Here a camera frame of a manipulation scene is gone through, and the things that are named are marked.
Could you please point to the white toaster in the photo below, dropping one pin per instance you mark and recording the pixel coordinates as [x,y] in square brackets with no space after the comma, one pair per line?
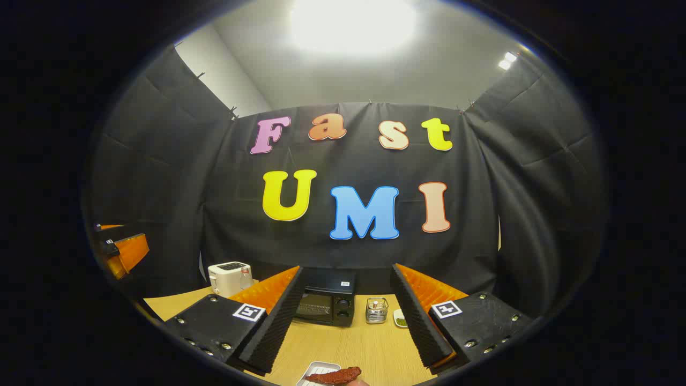
[229,276]

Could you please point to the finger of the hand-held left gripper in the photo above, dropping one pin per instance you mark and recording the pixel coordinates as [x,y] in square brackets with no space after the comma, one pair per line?
[110,227]
[131,252]

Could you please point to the large ceiling light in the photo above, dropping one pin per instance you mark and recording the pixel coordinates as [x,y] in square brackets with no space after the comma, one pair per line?
[353,24]

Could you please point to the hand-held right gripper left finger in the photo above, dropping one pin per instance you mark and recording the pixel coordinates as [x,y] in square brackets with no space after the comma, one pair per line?
[278,327]

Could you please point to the black electric oven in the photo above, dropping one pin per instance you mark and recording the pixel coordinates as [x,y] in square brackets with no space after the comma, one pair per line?
[327,281]

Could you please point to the white divided dish with beans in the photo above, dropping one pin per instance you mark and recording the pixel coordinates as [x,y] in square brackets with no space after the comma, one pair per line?
[400,320]

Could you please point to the red meat slice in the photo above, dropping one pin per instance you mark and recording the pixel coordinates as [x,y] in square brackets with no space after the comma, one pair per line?
[335,375]

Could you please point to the white slotted tray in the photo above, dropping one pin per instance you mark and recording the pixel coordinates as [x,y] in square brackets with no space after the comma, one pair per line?
[317,368]

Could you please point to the small ceiling light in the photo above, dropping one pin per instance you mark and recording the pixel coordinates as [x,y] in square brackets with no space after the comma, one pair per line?
[507,60]

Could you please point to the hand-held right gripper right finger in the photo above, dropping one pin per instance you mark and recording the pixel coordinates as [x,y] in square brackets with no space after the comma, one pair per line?
[415,321]

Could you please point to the black backdrop cloth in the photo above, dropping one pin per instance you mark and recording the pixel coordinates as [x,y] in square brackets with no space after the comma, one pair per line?
[348,161]

